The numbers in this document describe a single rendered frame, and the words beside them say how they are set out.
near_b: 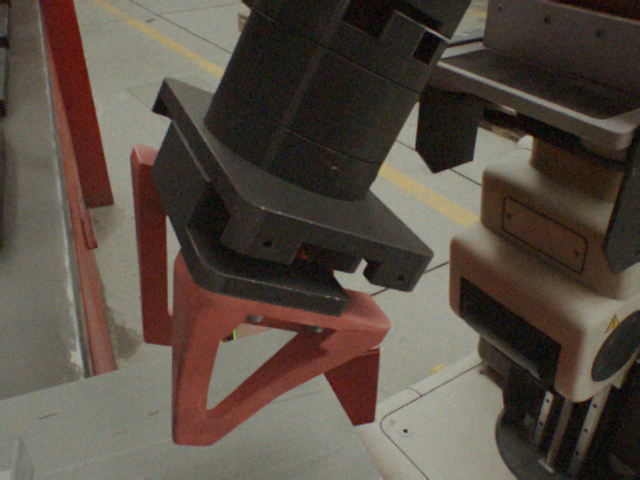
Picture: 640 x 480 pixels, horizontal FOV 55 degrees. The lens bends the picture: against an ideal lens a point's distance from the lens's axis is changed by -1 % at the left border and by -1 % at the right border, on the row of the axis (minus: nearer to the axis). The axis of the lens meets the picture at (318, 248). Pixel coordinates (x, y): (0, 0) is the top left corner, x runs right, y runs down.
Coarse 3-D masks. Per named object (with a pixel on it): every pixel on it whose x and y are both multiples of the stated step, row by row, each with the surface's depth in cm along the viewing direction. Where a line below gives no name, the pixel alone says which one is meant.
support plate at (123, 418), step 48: (288, 336) 35; (96, 384) 32; (144, 384) 32; (0, 432) 29; (48, 432) 29; (96, 432) 29; (144, 432) 29; (240, 432) 29; (288, 432) 29; (336, 432) 29
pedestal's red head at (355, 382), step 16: (240, 336) 68; (368, 352) 66; (336, 368) 66; (352, 368) 67; (368, 368) 67; (336, 384) 67; (352, 384) 68; (368, 384) 69; (352, 400) 69; (368, 400) 70; (352, 416) 71; (368, 416) 72
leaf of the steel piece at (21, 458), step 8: (16, 440) 26; (16, 448) 26; (24, 448) 27; (16, 456) 25; (24, 456) 26; (16, 464) 25; (24, 464) 26; (0, 472) 27; (8, 472) 27; (16, 472) 25; (24, 472) 26; (32, 472) 27
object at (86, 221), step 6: (78, 198) 126; (78, 204) 124; (78, 210) 122; (84, 216) 133; (90, 216) 131; (84, 222) 122; (90, 222) 131; (84, 228) 121; (90, 228) 129; (84, 234) 121; (90, 234) 127; (90, 240) 125; (90, 246) 123; (96, 246) 123
